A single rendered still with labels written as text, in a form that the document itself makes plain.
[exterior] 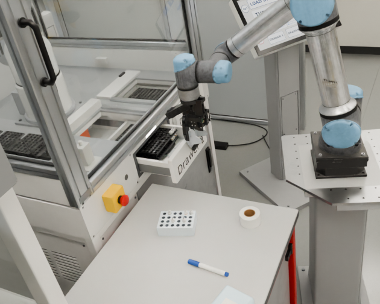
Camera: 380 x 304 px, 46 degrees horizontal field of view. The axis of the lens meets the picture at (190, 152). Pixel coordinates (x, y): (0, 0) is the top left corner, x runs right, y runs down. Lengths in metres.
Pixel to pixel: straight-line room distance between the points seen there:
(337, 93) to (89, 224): 0.89
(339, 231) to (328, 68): 0.74
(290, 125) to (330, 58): 1.33
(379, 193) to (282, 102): 1.06
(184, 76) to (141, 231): 0.55
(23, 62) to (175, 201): 0.76
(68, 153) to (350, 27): 3.42
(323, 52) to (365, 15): 3.00
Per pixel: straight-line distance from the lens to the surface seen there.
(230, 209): 1.60
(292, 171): 1.75
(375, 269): 2.45
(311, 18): 1.32
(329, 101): 1.45
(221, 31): 3.27
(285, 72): 2.50
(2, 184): 0.88
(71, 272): 1.85
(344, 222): 1.86
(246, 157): 3.15
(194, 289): 1.38
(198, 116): 1.59
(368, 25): 4.39
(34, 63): 1.26
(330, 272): 2.06
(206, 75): 1.49
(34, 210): 1.64
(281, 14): 1.50
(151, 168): 1.69
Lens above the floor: 1.83
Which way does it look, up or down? 34 degrees down
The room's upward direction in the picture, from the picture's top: 10 degrees counter-clockwise
